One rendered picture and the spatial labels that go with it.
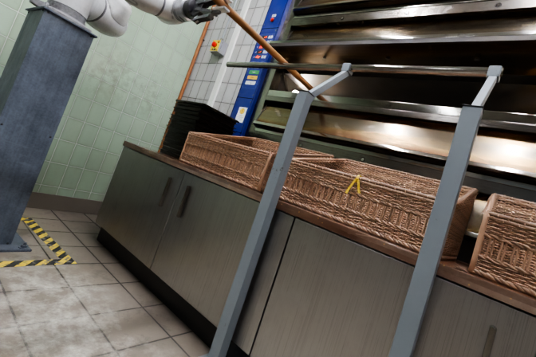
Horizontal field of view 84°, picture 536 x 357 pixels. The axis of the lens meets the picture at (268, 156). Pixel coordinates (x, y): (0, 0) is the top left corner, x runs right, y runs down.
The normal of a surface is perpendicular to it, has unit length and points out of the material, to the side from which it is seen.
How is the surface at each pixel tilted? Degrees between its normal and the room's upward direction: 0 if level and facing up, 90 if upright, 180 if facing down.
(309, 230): 90
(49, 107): 90
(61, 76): 90
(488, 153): 70
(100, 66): 90
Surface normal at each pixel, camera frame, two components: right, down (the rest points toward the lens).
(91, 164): 0.76, 0.21
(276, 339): -0.57, -0.26
